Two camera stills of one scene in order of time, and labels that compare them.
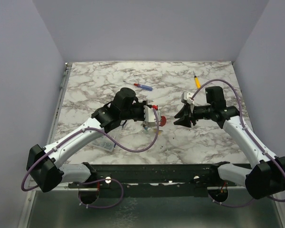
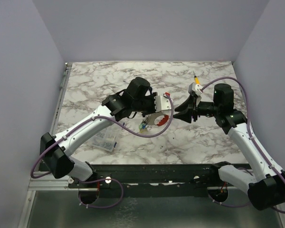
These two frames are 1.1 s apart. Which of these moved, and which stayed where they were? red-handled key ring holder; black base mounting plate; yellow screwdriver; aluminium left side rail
Moved: red-handled key ring holder
Stayed: aluminium left side rail; black base mounting plate; yellow screwdriver
